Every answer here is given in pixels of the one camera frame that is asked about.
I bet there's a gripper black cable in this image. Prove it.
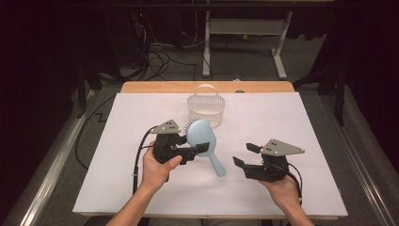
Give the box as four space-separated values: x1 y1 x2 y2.
132 125 158 196
286 162 304 206

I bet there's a black metal stand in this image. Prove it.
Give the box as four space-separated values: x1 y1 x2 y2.
294 60 347 127
74 59 104 120

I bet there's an aluminium floor rail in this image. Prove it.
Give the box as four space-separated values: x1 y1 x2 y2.
319 93 399 226
18 89 96 226

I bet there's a person's right hand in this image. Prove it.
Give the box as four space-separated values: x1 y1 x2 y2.
259 173 303 215

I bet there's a white table sheet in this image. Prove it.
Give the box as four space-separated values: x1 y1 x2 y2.
72 91 348 218

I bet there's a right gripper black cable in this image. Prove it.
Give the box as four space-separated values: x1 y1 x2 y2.
286 162 304 206

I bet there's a black computer tower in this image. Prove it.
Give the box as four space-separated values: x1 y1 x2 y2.
104 8 149 69

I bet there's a person's left hand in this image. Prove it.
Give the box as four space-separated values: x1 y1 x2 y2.
140 140 184 193

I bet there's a tangle of floor cables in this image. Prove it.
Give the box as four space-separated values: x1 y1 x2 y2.
135 12 205 81

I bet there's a white metal desk frame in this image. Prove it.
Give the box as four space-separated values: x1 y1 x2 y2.
201 10 295 80

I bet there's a light blue hairbrush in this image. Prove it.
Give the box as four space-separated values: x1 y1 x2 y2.
182 119 227 178

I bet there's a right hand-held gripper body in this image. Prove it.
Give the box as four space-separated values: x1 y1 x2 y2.
244 138 306 184

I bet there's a black floor cable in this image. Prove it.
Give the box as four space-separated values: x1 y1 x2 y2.
74 93 118 170

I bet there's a white plastic basket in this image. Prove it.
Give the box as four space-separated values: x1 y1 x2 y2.
186 84 226 129

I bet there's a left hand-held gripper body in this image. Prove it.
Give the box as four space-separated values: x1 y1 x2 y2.
149 119 189 166

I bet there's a wooden table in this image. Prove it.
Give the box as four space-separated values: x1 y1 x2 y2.
79 80 340 220

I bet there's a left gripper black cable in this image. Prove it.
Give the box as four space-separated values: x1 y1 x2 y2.
132 125 158 196

